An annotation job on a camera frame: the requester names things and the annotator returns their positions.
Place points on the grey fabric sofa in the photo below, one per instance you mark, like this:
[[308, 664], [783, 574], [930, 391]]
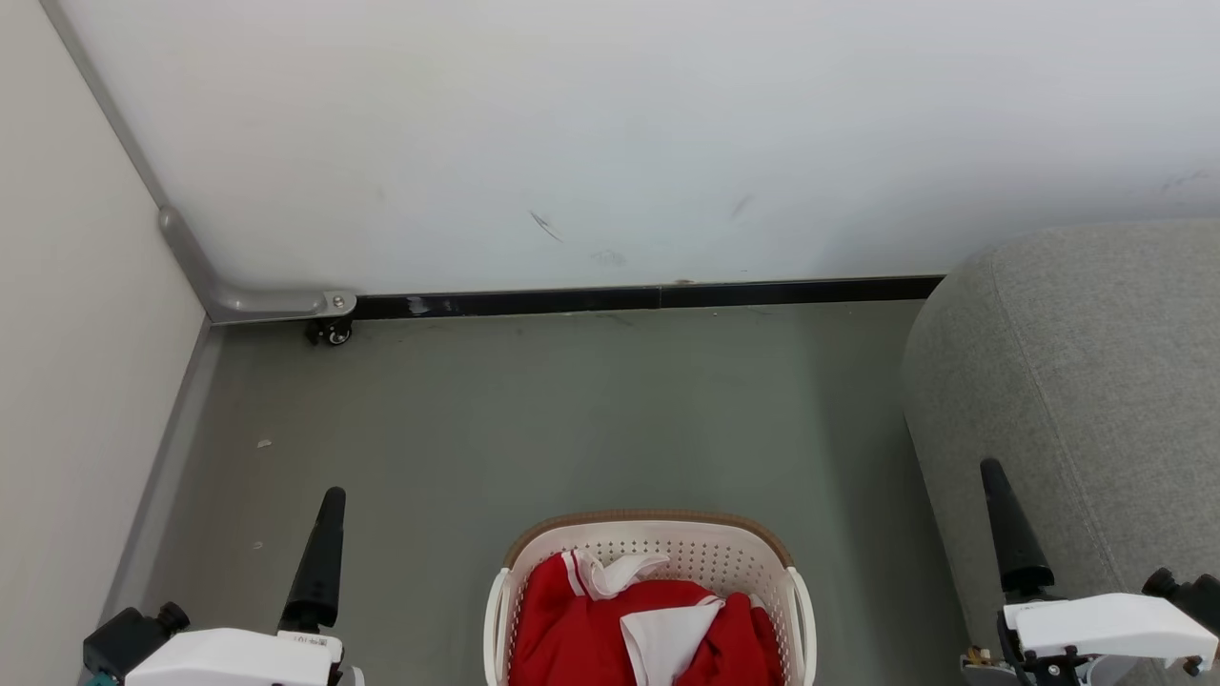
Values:
[[1096, 381]]

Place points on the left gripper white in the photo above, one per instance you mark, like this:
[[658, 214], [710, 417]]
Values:
[[229, 659]]

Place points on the black caster wheel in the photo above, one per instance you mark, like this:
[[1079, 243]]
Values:
[[334, 332]]

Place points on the white perforated laundry basket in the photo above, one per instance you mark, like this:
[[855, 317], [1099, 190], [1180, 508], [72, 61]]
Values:
[[686, 546]]

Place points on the white garment with red stripes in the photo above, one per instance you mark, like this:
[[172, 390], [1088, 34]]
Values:
[[667, 640]]

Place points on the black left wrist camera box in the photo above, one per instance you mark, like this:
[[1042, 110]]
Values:
[[124, 640]]

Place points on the grey wall corner trim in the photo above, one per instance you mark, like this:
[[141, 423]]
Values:
[[108, 100]]

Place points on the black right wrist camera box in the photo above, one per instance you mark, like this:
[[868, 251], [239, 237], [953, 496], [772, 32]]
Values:
[[1187, 593]]

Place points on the black baseboard strip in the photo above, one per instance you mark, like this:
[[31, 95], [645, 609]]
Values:
[[620, 299]]

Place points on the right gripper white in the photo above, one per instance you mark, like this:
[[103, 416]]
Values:
[[1106, 624]]

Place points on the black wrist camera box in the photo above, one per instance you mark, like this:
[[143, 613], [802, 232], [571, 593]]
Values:
[[124, 640], [1187, 593]]

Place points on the grey metal corner bracket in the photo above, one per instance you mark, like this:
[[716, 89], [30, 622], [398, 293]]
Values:
[[257, 303]]

